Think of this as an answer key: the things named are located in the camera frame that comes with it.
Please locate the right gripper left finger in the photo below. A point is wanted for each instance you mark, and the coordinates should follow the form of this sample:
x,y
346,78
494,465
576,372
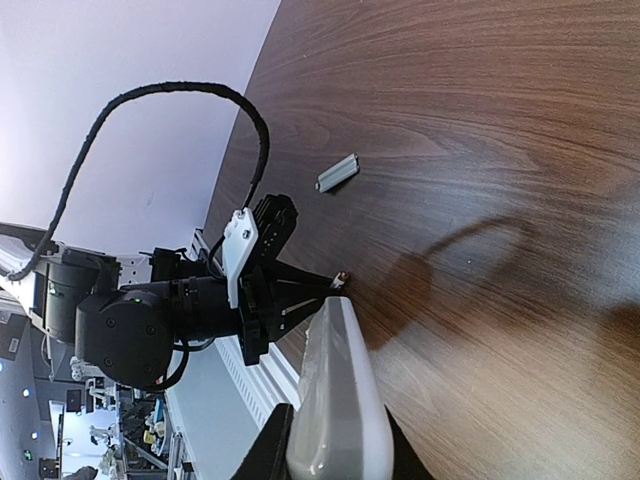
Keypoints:
x,y
266,458

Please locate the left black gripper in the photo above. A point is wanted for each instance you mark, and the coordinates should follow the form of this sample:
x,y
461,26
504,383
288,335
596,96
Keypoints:
x,y
257,305

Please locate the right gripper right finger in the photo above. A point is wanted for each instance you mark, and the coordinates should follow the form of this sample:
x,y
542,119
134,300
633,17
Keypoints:
x,y
407,464

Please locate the white remote control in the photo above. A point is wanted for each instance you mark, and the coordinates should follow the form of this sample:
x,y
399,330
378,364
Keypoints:
x,y
341,429

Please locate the grey battery cover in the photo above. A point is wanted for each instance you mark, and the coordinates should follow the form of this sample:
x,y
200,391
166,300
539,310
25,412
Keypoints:
x,y
338,173

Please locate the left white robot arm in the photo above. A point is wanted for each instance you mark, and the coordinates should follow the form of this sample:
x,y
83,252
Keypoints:
x,y
128,316

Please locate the white slotted cable duct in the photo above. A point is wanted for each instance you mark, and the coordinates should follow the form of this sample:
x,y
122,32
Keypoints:
x,y
263,386

